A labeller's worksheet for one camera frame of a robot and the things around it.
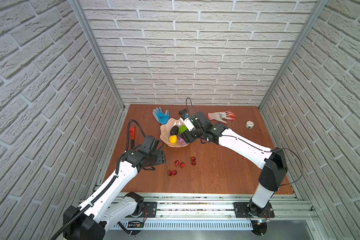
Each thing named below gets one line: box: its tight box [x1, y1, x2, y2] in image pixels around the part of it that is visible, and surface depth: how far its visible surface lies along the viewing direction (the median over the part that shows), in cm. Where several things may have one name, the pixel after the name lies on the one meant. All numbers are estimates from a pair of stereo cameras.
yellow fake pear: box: [169, 135, 178, 144], surface depth 97 cm
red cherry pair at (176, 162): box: [174, 160, 185, 168], surface depth 91 cm
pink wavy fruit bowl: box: [160, 118, 190, 148], surface depth 102 cm
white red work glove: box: [207, 110, 236, 124], surface depth 116 cm
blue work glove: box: [152, 107, 170, 125], surface depth 115 cm
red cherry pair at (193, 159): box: [190, 156, 197, 166], surface depth 91 cm
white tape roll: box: [245, 120, 254, 129], surface depth 109 cm
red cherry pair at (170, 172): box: [167, 169, 177, 176], surface depth 87 cm
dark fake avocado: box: [170, 125, 179, 136], surface depth 102 cm
